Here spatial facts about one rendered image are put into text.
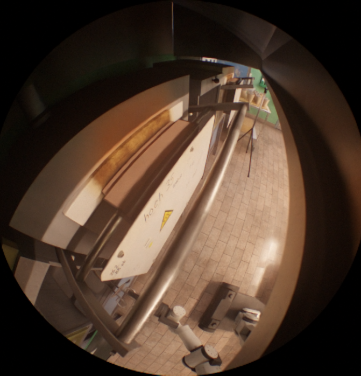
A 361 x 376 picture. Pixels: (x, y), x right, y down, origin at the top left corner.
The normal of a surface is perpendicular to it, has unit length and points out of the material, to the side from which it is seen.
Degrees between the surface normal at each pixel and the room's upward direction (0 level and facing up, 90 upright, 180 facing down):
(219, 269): 0
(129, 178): 0
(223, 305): 0
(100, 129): 90
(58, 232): 90
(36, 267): 90
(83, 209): 90
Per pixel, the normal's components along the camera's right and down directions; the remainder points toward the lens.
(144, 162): 0.00, -0.53
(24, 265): 0.88, 0.40
